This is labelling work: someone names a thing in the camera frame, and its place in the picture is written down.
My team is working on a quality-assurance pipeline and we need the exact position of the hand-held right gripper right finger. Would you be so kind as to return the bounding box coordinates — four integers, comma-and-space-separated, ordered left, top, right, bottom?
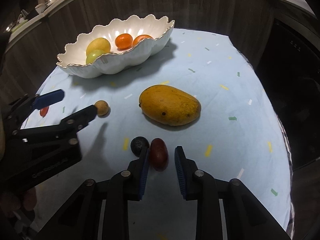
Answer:
174, 145, 293, 240

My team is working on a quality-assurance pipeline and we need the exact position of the person's left hand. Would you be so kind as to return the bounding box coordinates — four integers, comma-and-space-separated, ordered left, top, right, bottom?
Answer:
0, 187, 37, 218

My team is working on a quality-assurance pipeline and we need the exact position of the white kitchen countertop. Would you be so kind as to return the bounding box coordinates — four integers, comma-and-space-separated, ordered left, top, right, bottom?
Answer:
5, 0, 320, 53

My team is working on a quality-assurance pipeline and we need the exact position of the yellow mango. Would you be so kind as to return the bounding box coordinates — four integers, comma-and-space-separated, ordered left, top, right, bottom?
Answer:
139, 85, 202, 126

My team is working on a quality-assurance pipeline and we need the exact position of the yellow lemon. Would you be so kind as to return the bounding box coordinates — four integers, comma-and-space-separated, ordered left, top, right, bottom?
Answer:
86, 37, 111, 57

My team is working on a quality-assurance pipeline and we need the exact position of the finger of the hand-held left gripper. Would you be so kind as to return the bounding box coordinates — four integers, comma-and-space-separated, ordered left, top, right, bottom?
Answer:
6, 89, 65, 122
12, 105, 98, 145

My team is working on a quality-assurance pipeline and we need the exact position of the large red grape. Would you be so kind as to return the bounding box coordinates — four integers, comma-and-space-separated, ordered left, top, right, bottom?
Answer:
149, 138, 169, 172

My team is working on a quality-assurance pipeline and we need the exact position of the orange tangerine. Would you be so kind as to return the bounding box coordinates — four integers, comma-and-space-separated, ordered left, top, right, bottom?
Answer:
132, 34, 154, 47
115, 33, 133, 50

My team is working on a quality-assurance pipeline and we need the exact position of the light blue confetti cloth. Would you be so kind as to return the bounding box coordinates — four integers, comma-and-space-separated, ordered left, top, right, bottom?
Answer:
20, 27, 293, 240

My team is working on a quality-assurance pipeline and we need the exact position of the brown longan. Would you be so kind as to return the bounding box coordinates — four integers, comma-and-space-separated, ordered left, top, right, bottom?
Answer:
94, 100, 110, 117

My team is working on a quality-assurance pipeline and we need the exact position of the black built-in dishwasher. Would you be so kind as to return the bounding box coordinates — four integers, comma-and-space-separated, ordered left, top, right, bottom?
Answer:
256, 19, 320, 172

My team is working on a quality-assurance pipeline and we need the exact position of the white scalloped bowl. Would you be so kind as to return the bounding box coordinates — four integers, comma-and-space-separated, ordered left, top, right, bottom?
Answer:
56, 15, 175, 79

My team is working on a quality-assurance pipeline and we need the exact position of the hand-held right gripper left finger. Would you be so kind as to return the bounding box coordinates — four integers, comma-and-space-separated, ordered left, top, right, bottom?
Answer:
37, 146, 150, 240

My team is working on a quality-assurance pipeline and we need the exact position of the dark blue grape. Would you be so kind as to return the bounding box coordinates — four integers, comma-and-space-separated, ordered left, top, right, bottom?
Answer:
130, 136, 150, 158

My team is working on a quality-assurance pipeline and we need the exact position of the green apple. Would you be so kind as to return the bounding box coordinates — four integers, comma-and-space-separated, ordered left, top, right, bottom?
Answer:
86, 49, 107, 65

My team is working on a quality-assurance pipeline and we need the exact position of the green plastic basin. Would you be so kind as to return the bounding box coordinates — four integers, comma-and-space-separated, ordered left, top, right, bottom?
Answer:
10, 19, 28, 33

